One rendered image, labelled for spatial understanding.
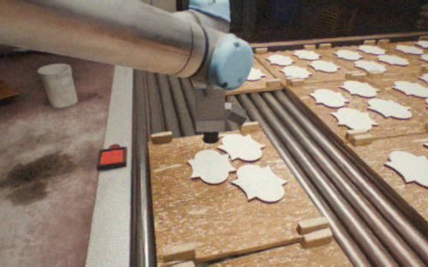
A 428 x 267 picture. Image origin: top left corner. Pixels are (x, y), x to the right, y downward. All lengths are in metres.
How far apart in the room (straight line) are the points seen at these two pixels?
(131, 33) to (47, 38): 0.08
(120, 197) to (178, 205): 0.15
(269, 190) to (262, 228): 0.10
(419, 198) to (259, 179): 0.36
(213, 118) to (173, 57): 0.30
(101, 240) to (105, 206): 0.09
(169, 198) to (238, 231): 0.18
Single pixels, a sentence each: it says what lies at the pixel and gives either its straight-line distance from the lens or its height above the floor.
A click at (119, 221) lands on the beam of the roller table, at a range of 0.71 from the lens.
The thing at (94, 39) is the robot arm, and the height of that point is 1.35.
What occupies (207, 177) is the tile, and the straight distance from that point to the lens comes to 0.73.
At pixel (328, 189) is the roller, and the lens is 0.79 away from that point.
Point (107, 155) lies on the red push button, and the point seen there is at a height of 0.93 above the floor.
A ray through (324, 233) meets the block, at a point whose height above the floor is 0.96.
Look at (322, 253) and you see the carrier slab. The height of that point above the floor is 0.94.
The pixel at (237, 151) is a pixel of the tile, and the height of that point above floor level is 0.95.
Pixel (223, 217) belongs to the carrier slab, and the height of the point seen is 0.94.
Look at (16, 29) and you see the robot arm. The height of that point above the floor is 1.37.
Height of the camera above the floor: 1.43
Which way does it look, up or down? 33 degrees down
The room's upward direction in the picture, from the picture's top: straight up
